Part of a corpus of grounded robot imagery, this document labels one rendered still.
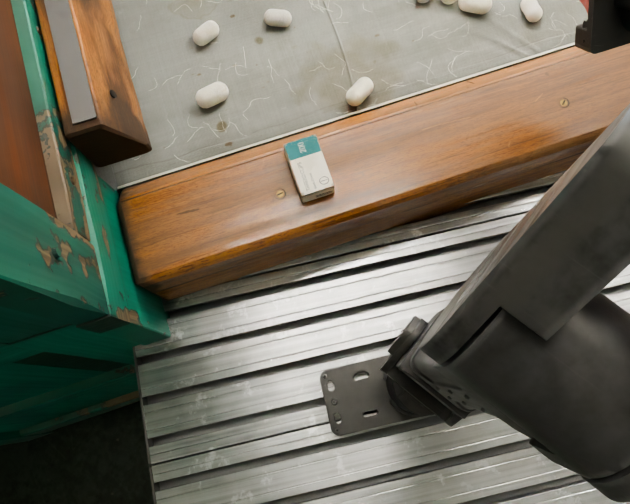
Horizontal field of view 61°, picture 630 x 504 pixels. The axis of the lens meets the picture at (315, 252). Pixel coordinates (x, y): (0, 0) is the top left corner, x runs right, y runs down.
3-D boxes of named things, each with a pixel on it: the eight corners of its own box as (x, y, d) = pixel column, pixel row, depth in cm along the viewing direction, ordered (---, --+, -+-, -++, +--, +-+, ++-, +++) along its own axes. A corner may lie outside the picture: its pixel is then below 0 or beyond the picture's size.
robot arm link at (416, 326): (419, 311, 47) (379, 362, 46) (502, 376, 45) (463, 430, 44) (409, 320, 53) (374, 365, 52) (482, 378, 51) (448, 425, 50)
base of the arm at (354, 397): (315, 369, 51) (332, 443, 50) (515, 321, 52) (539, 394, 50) (318, 372, 59) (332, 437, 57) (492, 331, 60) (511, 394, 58)
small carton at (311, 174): (334, 193, 54) (334, 185, 52) (302, 203, 54) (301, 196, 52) (316, 142, 56) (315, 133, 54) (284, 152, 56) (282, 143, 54)
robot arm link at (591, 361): (432, 315, 51) (560, 232, 19) (490, 359, 50) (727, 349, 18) (393, 366, 51) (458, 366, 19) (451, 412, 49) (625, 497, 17)
